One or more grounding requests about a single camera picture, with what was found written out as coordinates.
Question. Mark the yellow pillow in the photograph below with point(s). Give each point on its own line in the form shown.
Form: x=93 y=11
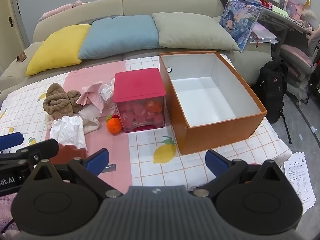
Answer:
x=57 y=47

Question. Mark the red lid clear box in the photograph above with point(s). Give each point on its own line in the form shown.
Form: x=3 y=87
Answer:
x=138 y=82

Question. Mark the brown towel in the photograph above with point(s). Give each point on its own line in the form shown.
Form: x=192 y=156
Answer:
x=60 y=100

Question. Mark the pink plastic folder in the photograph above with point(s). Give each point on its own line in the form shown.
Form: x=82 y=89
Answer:
x=262 y=32

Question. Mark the orange cardboard box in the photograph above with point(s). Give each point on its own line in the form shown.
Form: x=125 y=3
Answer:
x=220 y=137

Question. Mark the black backpack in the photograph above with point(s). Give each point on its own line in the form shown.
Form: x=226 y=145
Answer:
x=271 y=90

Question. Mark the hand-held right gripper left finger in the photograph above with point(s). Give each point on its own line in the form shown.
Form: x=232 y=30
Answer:
x=97 y=161

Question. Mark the blue printed pillow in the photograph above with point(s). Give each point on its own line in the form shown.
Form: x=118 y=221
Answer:
x=240 y=20

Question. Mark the pink desk chair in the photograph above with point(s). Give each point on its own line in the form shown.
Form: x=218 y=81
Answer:
x=297 y=55

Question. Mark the grey desk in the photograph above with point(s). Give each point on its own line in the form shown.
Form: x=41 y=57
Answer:
x=282 y=15

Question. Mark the clear plastic bag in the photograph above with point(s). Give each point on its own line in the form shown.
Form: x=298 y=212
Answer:
x=107 y=90

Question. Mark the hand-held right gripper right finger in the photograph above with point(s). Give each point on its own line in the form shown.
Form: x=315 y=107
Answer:
x=216 y=161

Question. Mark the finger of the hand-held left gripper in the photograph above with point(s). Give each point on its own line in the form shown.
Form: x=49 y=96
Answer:
x=11 y=140
x=40 y=147

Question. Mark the grey-green pillow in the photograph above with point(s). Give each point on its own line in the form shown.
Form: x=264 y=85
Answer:
x=192 y=32

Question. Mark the purple fluffy garment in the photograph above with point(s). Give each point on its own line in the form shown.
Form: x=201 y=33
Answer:
x=6 y=205

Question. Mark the red ornament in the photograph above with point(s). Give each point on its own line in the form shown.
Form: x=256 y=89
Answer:
x=265 y=1

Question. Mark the printed paper sheets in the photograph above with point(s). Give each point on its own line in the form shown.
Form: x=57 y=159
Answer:
x=300 y=180

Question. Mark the cream door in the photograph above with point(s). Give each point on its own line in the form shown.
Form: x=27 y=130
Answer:
x=7 y=37

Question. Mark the beige sofa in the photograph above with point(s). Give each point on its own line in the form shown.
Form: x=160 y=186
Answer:
x=175 y=2

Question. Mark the pink plush toy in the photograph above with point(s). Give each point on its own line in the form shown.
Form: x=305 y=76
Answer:
x=60 y=8

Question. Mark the orange knitted toy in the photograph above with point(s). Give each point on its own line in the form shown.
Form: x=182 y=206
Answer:
x=114 y=125

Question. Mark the red-brown soft pad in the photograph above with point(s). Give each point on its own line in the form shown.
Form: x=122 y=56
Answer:
x=72 y=153

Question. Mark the white plastic bag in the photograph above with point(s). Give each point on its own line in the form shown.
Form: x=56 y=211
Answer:
x=67 y=130

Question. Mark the small brown card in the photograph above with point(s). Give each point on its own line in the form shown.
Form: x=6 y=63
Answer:
x=22 y=56

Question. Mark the lemon print checked tablecloth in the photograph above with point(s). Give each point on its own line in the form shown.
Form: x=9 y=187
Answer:
x=150 y=135

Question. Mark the pink unicorn bag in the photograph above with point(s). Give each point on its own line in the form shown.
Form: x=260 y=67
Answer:
x=297 y=5

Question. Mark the pink cloth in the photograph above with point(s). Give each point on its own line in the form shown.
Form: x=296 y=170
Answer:
x=91 y=92

